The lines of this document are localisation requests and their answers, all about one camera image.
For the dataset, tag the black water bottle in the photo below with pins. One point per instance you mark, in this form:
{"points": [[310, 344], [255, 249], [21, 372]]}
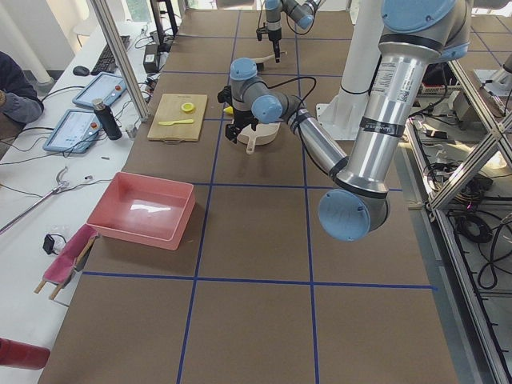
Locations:
{"points": [[106, 118]]}

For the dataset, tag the blue tablet far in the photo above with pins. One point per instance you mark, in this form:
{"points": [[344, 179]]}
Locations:
{"points": [[106, 86]]}

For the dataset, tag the small black clip device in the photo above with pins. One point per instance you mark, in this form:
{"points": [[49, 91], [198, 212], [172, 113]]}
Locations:
{"points": [[53, 243]]}

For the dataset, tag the beige hand brush black bristles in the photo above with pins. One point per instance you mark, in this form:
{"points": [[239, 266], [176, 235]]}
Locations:
{"points": [[263, 60]]}

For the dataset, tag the aluminium frame rail right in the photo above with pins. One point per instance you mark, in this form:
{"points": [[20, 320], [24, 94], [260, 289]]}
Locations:
{"points": [[460, 136]]}

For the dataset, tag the pink plastic bin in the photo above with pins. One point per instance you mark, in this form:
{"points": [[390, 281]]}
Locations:
{"points": [[145, 210]]}

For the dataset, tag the black keyboard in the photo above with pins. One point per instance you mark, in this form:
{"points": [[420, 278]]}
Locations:
{"points": [[106, 62]]}

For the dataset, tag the black power adapter box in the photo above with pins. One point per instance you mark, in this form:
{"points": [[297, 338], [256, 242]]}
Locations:
{"points": [[151, 59]]}

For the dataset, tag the yellow plastic knife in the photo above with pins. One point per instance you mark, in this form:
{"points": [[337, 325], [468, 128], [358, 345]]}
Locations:
{"points": [[176, 122]]}

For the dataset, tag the person forearm dark sleeve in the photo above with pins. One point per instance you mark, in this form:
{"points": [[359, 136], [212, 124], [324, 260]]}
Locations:
{"points": [[20, 104]]}

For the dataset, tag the bamboo cutting board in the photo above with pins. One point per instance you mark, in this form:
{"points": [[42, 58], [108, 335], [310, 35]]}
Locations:
{"points": [[169, 109]]}

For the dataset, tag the yellow lemon slice toy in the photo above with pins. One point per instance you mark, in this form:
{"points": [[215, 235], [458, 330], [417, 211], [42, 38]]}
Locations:
{"points": [[188, 107]]}

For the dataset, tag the pink fabric wooden stand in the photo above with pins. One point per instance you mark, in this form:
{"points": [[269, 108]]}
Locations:
{"points": [[62, 269]]}

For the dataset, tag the red cylinder bottle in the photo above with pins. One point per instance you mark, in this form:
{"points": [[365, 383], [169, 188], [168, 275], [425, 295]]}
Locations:
{"points": [[23, 356]]}

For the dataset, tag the aluminium frame post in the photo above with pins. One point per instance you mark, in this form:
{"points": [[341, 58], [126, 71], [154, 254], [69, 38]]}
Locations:
{"points": [[113, 39]]}

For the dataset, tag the beige plastic dustpan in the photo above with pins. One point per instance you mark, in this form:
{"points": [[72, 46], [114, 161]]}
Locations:
{"points": [[264, 134]]}

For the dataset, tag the blue tablet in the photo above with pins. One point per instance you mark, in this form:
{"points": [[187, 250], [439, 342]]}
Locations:
{"points": [[106, 86], [75, 132]]}

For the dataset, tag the black computer mouse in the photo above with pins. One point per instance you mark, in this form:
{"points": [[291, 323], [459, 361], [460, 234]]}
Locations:
{"points": [[81, 71]]}

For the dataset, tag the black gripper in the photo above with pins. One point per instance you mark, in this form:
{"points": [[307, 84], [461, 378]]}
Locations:
{"points": [[242, 119], [275, 37]]}

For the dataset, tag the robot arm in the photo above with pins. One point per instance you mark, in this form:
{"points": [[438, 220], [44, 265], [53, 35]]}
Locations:
{"points": [[412, 35], [303, 16]]}

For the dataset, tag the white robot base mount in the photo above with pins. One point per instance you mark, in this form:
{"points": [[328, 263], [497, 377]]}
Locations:
{"points": [[342, 116]]}

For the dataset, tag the blue tablet near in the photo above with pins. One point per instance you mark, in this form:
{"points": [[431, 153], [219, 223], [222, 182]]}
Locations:
{"points": [[75, 132]]}

